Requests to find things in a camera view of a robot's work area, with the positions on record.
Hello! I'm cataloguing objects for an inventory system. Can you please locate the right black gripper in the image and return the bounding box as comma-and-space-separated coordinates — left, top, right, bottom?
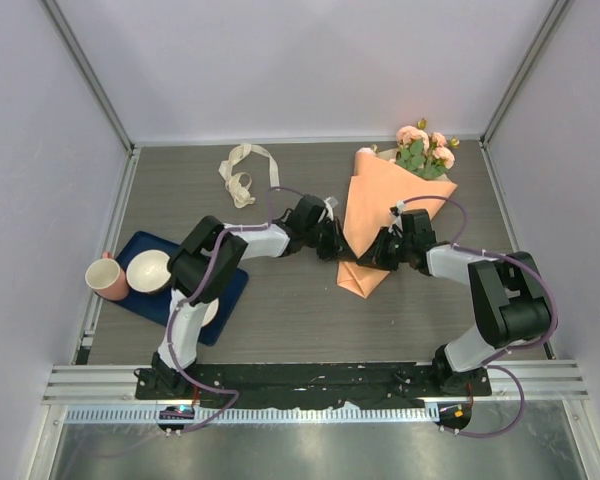
357, 226, 413, 271

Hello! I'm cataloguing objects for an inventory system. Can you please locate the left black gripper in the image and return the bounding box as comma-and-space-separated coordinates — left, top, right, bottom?
303, 216, 357, 262

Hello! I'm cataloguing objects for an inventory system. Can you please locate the kraft wrapping paper sheet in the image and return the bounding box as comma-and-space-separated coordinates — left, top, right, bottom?
336, 147, 459, 300

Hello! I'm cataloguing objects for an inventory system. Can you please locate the cream ribbon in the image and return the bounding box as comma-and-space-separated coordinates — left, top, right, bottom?
218, 143, 280, 209

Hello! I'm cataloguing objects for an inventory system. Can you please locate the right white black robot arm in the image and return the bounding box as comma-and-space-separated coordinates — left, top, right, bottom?
357, 207, 557, 395

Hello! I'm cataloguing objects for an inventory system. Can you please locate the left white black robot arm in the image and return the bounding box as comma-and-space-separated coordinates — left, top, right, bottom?
146, 194, 357, 399

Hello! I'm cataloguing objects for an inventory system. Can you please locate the white bowl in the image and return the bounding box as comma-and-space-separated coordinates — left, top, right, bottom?
202, 298, 220, 327

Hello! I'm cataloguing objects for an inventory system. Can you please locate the brown rimmed cream bowl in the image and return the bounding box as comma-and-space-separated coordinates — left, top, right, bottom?
126, 249, 171, 294

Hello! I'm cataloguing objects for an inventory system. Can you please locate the dark blue tray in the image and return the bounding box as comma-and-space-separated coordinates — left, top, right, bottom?
115, 231, 249, 346

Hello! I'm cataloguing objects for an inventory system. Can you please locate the pink cup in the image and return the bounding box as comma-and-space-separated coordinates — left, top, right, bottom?
84, 252, 130, 301

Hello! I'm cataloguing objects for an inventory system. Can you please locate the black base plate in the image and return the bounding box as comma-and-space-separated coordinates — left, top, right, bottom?
134, 362, 492, 410

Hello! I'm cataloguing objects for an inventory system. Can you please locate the slotted white cable duct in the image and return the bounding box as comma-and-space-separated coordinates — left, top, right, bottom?
65, 403, 439, 425

